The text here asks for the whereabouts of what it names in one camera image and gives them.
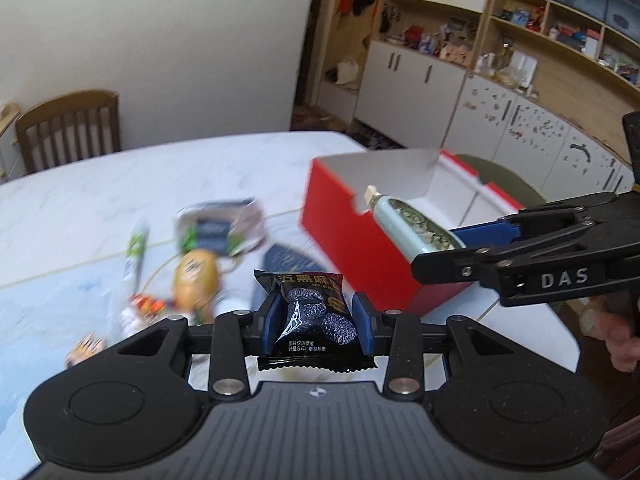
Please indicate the person's right hand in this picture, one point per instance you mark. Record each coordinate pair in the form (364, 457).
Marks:
(622, 350)

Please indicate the small orange striped packet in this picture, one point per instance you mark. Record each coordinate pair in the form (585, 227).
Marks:
(86, 348)

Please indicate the low white bench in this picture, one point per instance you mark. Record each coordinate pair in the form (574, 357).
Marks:
(335, 102)

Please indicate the grey white packet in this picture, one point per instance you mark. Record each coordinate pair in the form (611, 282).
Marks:
(220, 220)

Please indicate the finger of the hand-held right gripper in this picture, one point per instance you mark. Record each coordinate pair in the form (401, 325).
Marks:
(450, 266)
(492, 230)

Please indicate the black snack packet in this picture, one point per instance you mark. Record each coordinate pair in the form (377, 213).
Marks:
(310, 310)

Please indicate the green white tube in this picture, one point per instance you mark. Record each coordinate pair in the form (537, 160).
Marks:
(135, 255)

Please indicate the small colourful candy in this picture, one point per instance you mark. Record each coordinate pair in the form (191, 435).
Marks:
(150, 305)

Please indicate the dark blue packet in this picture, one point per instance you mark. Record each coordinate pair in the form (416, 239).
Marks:
(290, 260)

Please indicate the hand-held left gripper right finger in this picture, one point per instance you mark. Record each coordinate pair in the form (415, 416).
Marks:
(361, 321)

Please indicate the white plastic bag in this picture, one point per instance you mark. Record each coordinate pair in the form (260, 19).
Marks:
(346, 71)

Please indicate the wooden chair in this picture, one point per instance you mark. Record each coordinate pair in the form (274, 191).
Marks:
(65, 125)

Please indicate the white wooden wall cabinet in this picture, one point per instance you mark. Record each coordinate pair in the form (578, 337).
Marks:
(405, 85)

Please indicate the red cardboard box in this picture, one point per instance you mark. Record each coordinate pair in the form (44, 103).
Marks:
(350, 240)

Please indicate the yellow snack packet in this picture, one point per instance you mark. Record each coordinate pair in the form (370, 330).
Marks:
(196, 275)

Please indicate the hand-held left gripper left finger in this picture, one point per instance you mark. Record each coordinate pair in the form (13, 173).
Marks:
(270, 321)

